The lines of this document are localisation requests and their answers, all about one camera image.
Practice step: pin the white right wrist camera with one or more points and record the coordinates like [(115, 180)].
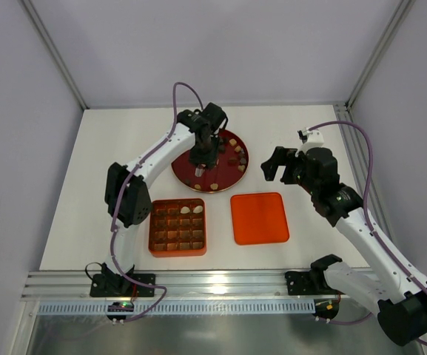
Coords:
[(310, 138)]

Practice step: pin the orange chocolate box tray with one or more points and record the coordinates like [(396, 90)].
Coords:
[(172, 234)]

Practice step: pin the white oval chocolate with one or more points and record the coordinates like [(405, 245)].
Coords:
[(197, 209)]

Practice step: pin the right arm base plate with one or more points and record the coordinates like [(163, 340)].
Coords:
[(299, 283)]

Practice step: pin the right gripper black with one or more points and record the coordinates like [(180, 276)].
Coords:
[(288, 167)]

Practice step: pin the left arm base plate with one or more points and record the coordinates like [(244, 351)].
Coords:
[(116, 286)]

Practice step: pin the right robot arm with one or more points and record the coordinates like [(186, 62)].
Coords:
[(398, 298)]

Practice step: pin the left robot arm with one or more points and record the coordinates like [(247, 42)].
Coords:
[(127, 188)]

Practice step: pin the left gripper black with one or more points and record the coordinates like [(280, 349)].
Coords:
[(203, 158)]

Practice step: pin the red round plate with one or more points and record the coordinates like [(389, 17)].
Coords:
[(232, 164)]

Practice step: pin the white slotted cable duct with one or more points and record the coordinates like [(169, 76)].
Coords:
[(177, 307)]

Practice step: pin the silver metal tongs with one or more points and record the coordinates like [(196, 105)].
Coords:
[(199, 170)]

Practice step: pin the orange box lid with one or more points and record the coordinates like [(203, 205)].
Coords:
[(259, 218)]

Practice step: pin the aluminium front rail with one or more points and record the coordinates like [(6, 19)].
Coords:
[(73, 285)]

